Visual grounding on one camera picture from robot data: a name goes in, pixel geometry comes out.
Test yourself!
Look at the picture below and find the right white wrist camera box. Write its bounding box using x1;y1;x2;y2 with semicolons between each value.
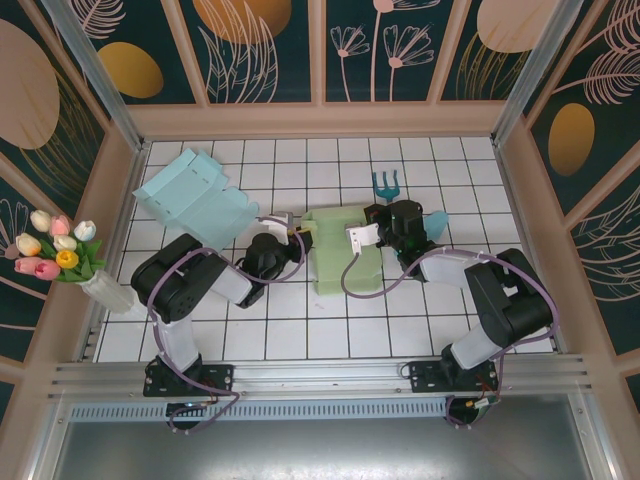
344;224;382;255

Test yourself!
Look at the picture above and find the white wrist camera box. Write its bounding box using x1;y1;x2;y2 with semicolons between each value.
344;224;382;255
258;212;295;237

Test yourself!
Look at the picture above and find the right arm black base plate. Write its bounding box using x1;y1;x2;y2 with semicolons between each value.
408;357;499;396

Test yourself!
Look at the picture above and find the artificial tulip bouquet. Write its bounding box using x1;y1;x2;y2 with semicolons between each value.
13;209;106;284

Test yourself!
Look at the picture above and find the white ribbed vase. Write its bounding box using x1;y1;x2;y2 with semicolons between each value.
81;269;137;316

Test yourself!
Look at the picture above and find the grey metal sheet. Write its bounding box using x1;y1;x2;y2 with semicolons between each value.
49;418;609;480

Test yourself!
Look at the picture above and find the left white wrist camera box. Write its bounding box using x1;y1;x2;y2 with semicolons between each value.
258;212;295;237

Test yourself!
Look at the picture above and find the black base electronics module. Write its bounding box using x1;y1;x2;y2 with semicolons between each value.
446;394;496;430

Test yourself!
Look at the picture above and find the aluminium mounting rail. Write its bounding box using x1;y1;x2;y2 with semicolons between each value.
47;353;596;404

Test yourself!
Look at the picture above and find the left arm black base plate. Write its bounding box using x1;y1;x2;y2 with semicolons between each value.
143;363;236;399

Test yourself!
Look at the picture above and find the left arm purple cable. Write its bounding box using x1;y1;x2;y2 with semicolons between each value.
147;227;306;437

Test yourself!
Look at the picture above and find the aluminium frame post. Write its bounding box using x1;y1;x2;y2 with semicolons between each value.
39;0;147;152
491;0;586;147

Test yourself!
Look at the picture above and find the teal toy shovel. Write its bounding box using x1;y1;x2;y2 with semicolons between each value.
423;210;450;239

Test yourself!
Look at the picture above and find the grey slotted cable duct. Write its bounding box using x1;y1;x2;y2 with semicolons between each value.
67;402;451;422

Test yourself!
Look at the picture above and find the green paper box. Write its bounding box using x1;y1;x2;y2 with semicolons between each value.
301;205;384;297

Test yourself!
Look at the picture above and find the teal toy garden fork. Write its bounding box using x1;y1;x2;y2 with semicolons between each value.
372;169;400;204

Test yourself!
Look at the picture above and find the light blue paper box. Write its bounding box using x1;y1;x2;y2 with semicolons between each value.
132;148;260;251

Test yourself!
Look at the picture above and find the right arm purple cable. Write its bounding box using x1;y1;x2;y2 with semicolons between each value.
342;248;557;431

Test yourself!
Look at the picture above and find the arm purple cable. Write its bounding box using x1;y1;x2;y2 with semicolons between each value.
342;248;557;431
147;227;306;437

